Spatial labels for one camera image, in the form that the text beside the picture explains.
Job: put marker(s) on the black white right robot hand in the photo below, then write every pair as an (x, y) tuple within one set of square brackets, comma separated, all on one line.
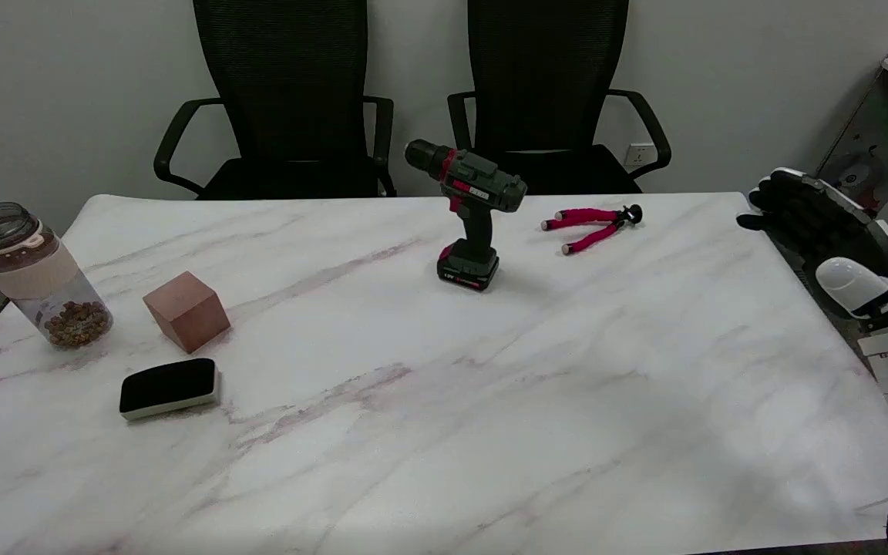
[(822, 220)]

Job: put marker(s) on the green red power screwdriver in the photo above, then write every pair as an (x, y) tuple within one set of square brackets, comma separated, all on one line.
[(479, 185)]

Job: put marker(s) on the white desk with cartoon panel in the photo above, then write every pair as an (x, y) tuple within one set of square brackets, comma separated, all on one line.
[(887, 131)]

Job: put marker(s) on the pink flexible mini tripod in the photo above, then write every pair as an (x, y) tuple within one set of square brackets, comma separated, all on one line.
[(590, 217)]

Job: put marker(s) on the black mesh office chair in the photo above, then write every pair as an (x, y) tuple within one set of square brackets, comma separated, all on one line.
[(290, 92), (548, 77)]

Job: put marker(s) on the brown wooden cube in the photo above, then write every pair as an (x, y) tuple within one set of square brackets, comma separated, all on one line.
[(186, 310)]

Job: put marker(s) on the black white board eraser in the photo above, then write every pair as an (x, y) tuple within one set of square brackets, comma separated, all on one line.
[(168, 385)]

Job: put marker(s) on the clear jar with nuts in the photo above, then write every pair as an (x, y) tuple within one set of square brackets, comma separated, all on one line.
[(39, 281)]

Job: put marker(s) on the white wall socket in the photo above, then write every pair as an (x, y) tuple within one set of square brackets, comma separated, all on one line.
[(639, 156)]

